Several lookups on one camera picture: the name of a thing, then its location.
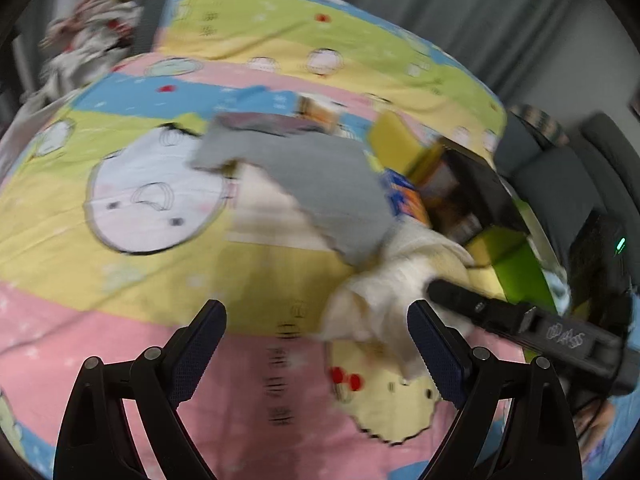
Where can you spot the patterned cushion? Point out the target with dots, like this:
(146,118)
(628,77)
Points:
(542,122)

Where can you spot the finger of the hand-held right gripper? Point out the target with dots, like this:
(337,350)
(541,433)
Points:
(475,305)

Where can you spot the pile of clothes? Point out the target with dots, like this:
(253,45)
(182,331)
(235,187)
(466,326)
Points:
(85,35)

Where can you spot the blue and orange tissue pack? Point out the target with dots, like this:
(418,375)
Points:
(402,197)

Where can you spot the dark grey sofa cushions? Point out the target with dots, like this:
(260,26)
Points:
(555,180)

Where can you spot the cartoon printed bedsheet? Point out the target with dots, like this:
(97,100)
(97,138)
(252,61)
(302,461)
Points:
(150,260)

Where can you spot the gold and black tin box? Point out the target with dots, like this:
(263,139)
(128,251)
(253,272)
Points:
(480,190)

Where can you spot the yellow sponge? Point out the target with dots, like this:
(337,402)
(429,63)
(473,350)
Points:
(395,140)

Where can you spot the white towel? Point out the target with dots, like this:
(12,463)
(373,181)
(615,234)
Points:
(400,280)

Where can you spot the grey quilted cloth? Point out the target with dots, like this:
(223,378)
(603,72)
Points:
(310,185)

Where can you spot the grey padded backrest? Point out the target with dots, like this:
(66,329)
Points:
(150,20)

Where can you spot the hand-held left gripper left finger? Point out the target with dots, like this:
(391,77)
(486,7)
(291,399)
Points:
(200,345)

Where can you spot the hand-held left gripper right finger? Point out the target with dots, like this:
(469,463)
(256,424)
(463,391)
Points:
(440,355)

